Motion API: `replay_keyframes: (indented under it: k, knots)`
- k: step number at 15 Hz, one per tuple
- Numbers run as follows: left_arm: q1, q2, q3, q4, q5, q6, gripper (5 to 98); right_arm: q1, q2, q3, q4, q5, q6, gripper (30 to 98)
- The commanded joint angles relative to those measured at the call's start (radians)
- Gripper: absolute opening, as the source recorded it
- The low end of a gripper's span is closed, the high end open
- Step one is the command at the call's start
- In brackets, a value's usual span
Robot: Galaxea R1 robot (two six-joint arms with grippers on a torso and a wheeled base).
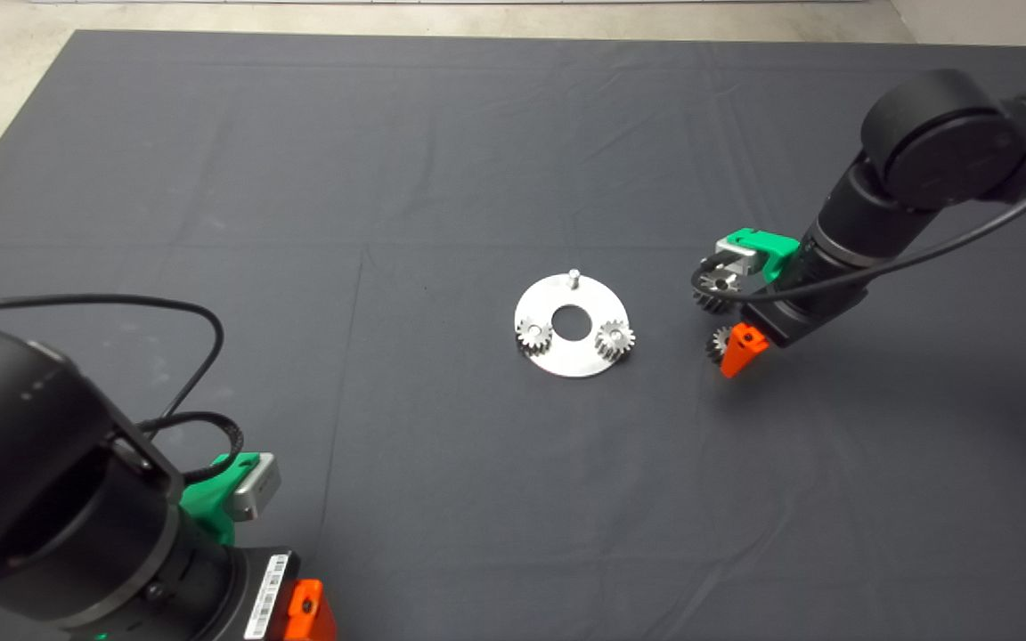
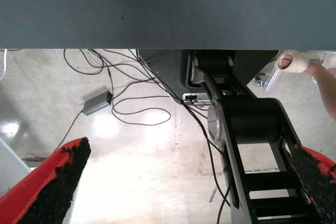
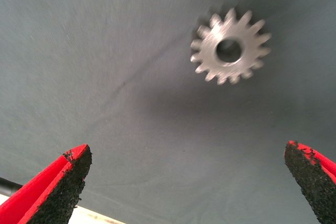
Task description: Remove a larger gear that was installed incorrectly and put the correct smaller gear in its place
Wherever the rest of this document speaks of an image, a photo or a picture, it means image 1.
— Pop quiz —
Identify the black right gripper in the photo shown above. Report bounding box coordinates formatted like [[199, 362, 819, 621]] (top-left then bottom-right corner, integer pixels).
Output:
[[720, 258, 870, 379]]

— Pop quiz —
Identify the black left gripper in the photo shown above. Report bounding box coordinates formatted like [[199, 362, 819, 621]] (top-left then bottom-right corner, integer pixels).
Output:
[[219, 548, 338, 641]]

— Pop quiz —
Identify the large steel gear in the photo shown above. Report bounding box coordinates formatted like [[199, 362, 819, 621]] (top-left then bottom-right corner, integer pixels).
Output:
[[693, 270, 741, 314]]

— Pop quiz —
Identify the round metal plate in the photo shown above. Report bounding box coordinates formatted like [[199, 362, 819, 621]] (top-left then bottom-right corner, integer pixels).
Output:
[[513, 269, 631, 379]]

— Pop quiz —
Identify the dark grey table cloth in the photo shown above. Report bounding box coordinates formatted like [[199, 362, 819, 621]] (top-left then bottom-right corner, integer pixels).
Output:
[[0, 28, 1026, 641]]

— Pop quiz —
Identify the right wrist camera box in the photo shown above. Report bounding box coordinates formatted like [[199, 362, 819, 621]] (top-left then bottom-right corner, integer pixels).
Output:
[[711, 247, 759, 281]]

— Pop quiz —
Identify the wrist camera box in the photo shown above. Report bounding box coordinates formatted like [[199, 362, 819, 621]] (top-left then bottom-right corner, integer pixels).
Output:
[[711, 247, 759, 281], [226, 454, 282, 522]]

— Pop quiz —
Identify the right wrist green camera mount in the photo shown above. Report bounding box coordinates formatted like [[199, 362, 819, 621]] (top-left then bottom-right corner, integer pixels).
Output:
[[714, 229, 801, 286]]

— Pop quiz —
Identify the wrist green camera mount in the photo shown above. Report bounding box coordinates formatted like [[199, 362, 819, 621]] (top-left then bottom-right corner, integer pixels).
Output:
[[182, 452, 260, 546], [714, 229, 801, 286]]

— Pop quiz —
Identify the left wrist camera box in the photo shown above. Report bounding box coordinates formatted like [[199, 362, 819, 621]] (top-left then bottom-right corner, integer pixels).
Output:
[[226, 454, 282, 522]]

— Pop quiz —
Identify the left wrist green camera mount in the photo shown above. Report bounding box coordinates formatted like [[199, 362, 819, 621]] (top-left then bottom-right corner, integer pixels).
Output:
[[182, 452, 260, 546]]

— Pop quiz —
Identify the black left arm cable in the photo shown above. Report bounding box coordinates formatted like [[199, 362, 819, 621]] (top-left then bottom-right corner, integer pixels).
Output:
[[0, 296, 245, 486]]

